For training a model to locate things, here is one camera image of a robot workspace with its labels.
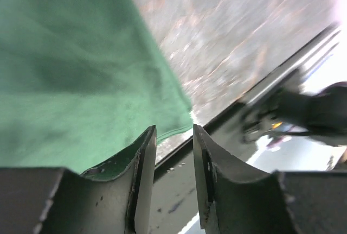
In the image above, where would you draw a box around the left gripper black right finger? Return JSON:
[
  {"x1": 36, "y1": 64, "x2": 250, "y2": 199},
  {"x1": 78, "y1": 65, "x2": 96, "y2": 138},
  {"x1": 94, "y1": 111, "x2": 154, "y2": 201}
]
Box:
[{"x1": 193, "y1": 125, "x2": 346, "y2": 233}]

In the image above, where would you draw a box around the dark green cloth napkin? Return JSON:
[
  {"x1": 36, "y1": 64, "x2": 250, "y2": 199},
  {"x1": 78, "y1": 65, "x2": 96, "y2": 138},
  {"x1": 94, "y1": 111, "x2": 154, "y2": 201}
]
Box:
[{"x1": 1, "y1": 0, "x2": 192, "y2": 173}]

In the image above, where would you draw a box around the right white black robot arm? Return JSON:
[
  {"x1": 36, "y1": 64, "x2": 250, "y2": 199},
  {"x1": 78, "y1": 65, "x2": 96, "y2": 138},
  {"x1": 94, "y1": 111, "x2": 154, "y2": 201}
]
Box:
[{"x1": 242, "y1": 81, "x2": 346, "y2": 147}]

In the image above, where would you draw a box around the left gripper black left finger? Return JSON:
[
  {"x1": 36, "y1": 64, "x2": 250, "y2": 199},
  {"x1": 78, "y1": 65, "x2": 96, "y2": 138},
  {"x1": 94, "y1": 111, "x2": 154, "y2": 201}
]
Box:
[{"x1": 1, "y1": 126, "x2": 157, "y2": 233}]

